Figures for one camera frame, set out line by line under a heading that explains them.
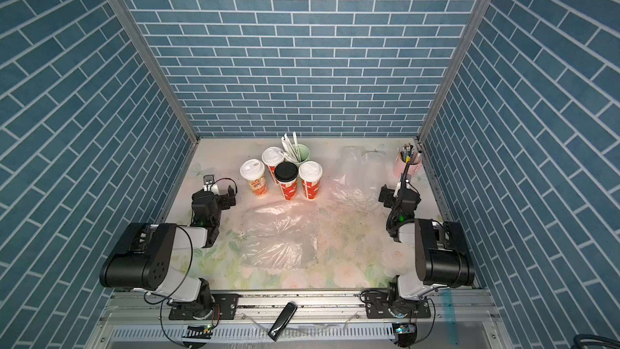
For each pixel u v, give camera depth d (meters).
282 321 0.69
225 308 0.74
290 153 0.97
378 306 0.74
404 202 0.71
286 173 0.87
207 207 0.71
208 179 0.79
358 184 1.06
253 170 0.86
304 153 0.99
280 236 0.85
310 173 0.86
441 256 0.46
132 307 0.75
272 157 0.91
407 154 0.96
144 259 0.45
